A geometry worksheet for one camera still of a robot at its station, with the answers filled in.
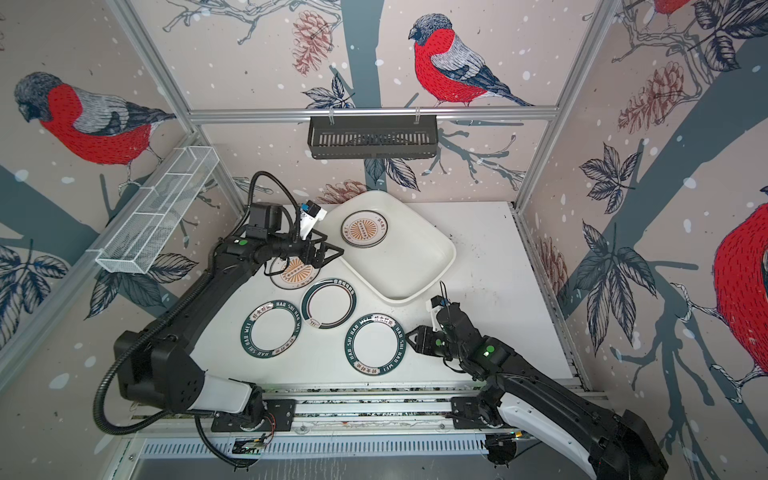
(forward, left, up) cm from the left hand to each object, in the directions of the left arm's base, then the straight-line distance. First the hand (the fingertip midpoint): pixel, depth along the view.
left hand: (331, 243), depth 77 cm
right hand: (-20, -20, -18) cm, 33 cm away
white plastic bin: (+18, -15, -25) cm, 34 cm away
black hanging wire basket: (+47, -10, +1) cm, 48 cm away
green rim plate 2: (-13, +21, -26) cm, 35 cm away
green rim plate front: (-17, -11, -28) cm, 35 cm away
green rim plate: (-4, +5, -26) cm, 27 cm away
